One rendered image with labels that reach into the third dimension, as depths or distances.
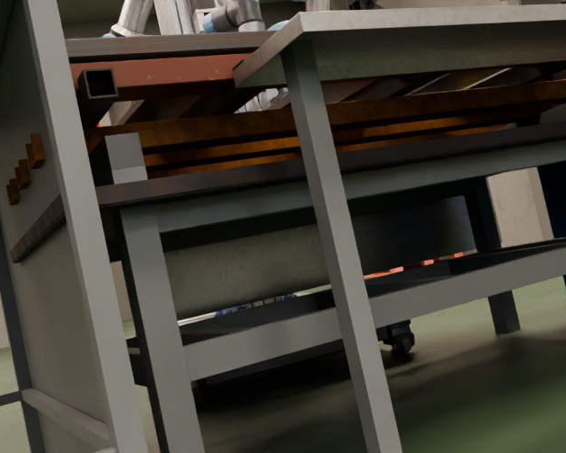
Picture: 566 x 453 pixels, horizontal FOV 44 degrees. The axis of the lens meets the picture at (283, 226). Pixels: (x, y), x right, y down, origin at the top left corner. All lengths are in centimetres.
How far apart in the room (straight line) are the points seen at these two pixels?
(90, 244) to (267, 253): 121
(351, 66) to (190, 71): 32
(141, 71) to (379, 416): 72
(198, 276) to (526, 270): 93
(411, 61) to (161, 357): 77
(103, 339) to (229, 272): 114
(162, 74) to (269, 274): 101
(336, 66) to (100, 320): 68
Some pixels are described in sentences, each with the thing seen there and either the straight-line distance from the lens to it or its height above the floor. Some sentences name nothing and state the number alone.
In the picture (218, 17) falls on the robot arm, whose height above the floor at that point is 115.
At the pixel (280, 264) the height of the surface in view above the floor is 39.
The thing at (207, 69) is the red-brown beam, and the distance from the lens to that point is 135.
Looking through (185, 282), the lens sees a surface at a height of 40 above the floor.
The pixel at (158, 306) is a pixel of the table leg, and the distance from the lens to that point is 124.
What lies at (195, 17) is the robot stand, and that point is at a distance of 277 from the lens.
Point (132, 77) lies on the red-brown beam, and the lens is 129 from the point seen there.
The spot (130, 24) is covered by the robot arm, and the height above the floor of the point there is 126.
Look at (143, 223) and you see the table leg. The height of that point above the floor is 52.
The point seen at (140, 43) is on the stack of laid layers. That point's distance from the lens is 132.
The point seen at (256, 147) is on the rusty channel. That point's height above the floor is 69.
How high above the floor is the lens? 40
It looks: 3 degrees up
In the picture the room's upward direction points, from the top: 12 degrees counter-clockwise
